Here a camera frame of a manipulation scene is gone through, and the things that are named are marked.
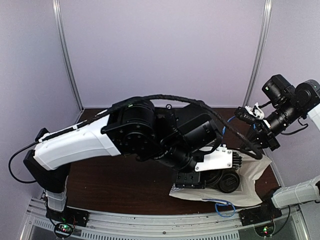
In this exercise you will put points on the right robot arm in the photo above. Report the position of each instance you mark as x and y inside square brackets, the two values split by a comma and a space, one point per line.
[291, 103]

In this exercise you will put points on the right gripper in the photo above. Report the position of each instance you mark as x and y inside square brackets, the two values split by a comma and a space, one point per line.
[256, 132]

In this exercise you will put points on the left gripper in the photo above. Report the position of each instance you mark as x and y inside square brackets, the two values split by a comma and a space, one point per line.
[183, 181]

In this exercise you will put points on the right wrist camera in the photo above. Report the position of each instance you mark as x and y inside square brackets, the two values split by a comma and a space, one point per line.
[278, 90]

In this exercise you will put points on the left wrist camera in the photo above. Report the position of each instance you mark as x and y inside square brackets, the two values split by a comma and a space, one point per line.
[197, 127]

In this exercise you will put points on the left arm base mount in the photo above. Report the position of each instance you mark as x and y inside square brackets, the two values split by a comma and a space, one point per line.
[65, 223]

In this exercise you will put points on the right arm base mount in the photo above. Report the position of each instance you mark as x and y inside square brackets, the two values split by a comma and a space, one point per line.
[262, 217]

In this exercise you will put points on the aluminium front rail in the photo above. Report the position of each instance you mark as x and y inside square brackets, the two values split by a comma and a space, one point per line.
[290, 225]

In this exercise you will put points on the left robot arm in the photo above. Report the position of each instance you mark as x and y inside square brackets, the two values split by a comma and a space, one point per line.
[176, 131]

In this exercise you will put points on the checkered paper takeout bag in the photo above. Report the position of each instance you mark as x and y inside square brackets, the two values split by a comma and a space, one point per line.
[225, 204]

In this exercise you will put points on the right aluminium corner post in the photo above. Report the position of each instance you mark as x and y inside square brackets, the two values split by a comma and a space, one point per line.
[262, 41]

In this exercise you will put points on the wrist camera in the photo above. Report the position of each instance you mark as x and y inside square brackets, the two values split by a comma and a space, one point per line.
[278, 90]
[197, 127]

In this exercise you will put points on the black plastic cup lid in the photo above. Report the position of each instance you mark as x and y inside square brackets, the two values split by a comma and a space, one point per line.
[229, 182]
[212, 177]

